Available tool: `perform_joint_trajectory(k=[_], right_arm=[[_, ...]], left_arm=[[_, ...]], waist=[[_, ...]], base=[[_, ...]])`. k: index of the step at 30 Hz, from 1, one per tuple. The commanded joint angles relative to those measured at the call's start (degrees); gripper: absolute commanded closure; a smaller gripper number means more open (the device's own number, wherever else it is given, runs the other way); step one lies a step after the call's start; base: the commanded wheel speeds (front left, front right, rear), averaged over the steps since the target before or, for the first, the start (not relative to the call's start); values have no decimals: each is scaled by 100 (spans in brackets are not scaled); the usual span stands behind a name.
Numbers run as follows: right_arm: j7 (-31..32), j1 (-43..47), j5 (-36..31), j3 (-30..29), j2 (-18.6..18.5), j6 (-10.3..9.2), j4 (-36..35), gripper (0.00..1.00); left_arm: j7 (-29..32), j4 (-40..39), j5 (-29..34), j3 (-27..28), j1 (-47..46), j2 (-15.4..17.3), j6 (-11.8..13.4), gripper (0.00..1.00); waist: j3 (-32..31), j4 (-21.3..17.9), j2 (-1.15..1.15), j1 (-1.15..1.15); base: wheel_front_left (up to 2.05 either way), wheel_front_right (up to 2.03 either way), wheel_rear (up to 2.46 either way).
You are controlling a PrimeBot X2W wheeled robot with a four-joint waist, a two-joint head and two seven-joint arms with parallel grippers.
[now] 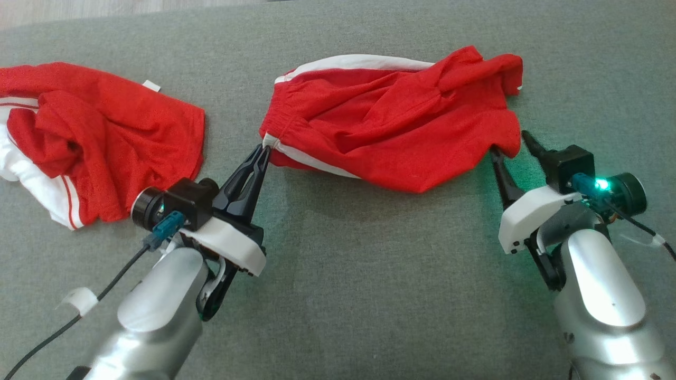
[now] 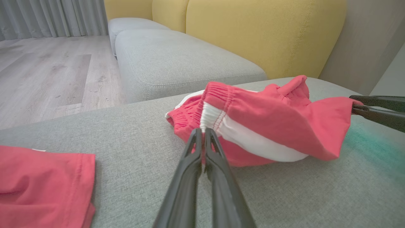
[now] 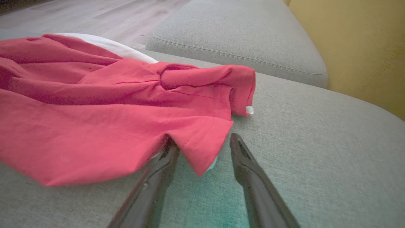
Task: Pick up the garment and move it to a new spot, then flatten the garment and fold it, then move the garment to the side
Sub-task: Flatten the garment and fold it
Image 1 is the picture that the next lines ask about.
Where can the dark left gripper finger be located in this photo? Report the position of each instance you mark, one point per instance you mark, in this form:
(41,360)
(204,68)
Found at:
(252,195)
(232,187)

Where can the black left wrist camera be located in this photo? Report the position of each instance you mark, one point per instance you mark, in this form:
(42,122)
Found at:
(185,200)

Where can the red Bulls 23 shorts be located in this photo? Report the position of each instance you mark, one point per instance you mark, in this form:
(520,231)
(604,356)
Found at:
(391,121)

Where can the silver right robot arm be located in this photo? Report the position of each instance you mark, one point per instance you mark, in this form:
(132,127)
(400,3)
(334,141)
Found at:
(602,295)

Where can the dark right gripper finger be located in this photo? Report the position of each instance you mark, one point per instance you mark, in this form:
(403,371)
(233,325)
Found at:
(506,184)
(536,148)

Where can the grey sofa seat cushion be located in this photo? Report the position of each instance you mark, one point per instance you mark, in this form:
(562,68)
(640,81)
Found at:
(369,290)

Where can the red shorts with white stripes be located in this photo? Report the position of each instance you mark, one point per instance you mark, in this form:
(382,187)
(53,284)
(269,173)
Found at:
(105,142)

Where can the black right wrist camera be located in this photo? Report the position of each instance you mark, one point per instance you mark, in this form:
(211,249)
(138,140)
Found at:
(567,163)

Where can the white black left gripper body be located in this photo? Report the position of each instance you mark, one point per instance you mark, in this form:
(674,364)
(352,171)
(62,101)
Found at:
(232,243)

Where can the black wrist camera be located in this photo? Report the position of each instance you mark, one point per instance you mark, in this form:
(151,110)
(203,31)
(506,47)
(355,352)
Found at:
(567,163)
(185,200)

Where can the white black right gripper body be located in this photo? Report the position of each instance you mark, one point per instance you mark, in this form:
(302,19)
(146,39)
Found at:
(523,216)

